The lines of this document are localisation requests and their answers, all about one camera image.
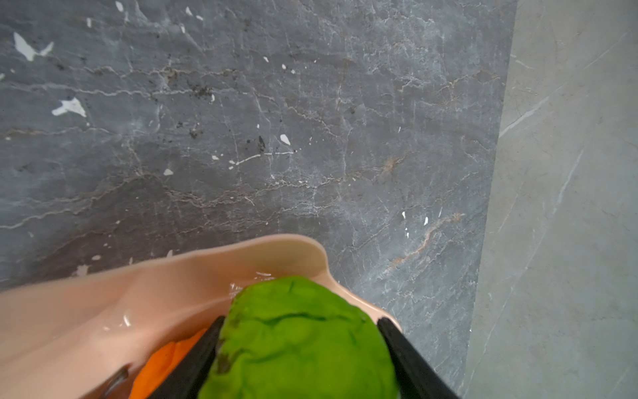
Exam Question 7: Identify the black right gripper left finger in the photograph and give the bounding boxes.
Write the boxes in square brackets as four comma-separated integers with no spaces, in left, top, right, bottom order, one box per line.
[149,316,225,399]

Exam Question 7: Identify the pink wavy plastic plate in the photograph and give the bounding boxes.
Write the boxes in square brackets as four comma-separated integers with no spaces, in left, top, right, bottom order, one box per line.
[1,234,386,398]

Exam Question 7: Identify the green fake fruit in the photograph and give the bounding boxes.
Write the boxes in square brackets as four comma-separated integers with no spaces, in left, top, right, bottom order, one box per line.
[199,276,399,398]

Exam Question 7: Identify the orange fake fruit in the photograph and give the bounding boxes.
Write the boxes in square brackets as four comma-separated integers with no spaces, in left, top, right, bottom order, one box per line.
[129,329,207,399]

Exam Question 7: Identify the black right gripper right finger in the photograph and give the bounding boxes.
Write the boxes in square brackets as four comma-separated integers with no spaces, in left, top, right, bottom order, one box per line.
[376,318,459,399]

